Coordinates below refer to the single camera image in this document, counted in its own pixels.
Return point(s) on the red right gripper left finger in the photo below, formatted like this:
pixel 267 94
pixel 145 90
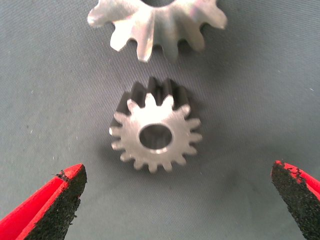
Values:
pixel 42 210

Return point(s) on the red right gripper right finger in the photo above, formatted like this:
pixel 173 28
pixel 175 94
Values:
pixel 302 200

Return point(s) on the small dark steel gear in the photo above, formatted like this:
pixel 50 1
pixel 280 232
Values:
pixel 130 132

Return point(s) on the large steel gear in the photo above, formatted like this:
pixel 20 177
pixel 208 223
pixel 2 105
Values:
pixel 160 25

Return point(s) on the dark grey table cloth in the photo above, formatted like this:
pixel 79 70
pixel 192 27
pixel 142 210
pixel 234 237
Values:
pixel 50 100

